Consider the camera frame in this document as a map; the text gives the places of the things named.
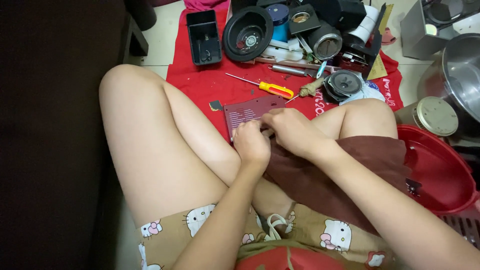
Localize person's left hand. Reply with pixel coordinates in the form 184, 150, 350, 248
232, 120, 272, 169

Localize person's right hand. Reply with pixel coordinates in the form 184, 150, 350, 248
260, 107, 340, 160

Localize maroon plastic vented panel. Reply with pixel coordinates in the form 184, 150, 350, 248
223, 95, 287, 143

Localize rag wrapped tool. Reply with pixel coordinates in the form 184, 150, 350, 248
284, 77, 325, 105

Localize silver metal tube tool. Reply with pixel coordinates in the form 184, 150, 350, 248
268, 64, 318, 79

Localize red cloth mat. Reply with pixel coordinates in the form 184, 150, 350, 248
166, 7, 404, 140

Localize white plastic pieces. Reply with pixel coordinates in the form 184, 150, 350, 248
268, 37, 313, 63

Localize black round speaker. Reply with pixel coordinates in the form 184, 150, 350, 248
323, 70, 363, 103

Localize person's right leg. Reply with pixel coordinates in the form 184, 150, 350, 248
309, 98, 399, 141

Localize person's leg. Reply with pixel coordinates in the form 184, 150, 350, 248
98, 64, 295, 230
309, 98, 399, 141

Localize brown cloth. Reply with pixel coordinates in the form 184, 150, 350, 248
262, 135, 413, 237

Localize grey metal cylinder motor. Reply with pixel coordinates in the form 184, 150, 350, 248
307, 24, 343, 61

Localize person's left leg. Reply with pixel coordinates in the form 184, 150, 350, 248
98, 64, 295, 230

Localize black round plastic housing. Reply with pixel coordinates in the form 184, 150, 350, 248
222, 5, 274, 62

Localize blue cylinder container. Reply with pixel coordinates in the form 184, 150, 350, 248
265, 4, 290, 43

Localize white crumpled plastic bag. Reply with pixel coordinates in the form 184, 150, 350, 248
339, 80, 386, 107

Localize black rectangular plastic box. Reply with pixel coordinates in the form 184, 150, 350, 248
186, 10, 223, 66

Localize yellow cardboard piece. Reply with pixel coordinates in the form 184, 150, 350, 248
367, 4, 395, 81

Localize black speaker box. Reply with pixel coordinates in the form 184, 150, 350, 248
310, 0, 367, 31

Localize white paper roll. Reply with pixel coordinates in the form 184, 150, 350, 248
349, 4, 380, 45

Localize person's cartoon cat shorts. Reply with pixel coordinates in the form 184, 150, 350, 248
137, 202, 399, 270

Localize pink cloth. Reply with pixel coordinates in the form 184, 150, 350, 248
183, 0, 230, 12

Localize person's red shirt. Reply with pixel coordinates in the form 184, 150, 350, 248
234, 245, 370, 270

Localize brown can beige lid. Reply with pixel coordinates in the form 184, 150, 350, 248
394, 96, 459, 137

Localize grey metal box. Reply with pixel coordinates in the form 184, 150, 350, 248
400, 0, 480, 61

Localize red plastic basin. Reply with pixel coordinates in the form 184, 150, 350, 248
397, 124, 480, 217

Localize stainless steel pot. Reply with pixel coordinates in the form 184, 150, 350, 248
417, 33, 480, 139

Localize dark wooden furniture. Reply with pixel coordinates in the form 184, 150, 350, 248
0, 0, 158, 270

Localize red plastic grid crate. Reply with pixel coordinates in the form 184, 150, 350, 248
438, 209, 480, 251

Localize yellow red handled screwdriver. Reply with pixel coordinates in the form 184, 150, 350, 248
225, 73, 295, 100

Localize black square part brass ring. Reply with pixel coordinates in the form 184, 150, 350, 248
288, 4, 322, 37

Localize black metal bracket frame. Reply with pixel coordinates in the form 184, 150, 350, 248
337, 4, 387, 80

